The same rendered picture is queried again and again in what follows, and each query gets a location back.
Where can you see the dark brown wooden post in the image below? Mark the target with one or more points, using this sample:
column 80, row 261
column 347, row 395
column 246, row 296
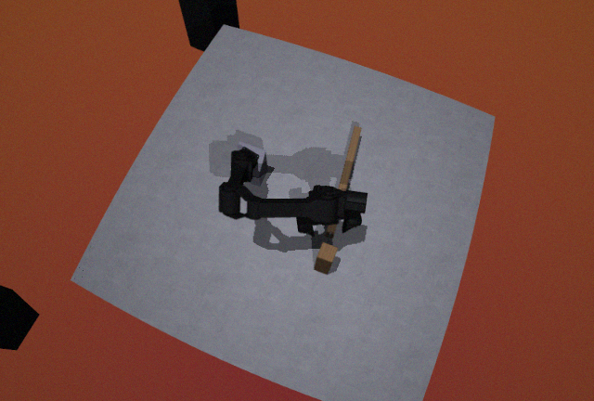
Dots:
column 325, row 258

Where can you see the brown wooden board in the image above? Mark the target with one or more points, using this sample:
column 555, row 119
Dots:
column 346, row 171

